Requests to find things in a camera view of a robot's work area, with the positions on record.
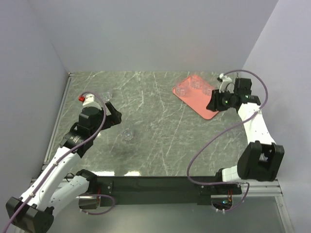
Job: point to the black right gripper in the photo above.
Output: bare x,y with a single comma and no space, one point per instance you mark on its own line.
215,104

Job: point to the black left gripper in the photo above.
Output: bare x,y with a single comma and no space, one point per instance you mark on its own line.
114,118

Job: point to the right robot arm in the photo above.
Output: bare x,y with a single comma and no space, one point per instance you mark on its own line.
262,157

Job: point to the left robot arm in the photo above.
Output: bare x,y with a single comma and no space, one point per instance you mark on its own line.
34,211

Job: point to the pink plastic tray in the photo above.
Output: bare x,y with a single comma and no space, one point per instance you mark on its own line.
196,100

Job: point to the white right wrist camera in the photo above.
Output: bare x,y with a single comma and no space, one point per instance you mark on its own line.
224,81

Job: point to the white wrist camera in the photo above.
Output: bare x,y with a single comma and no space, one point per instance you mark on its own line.
224,81
89,101

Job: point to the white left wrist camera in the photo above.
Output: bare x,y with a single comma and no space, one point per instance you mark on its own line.
89,101

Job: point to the aluminium rail frame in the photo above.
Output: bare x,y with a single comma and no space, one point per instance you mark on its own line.
43,97

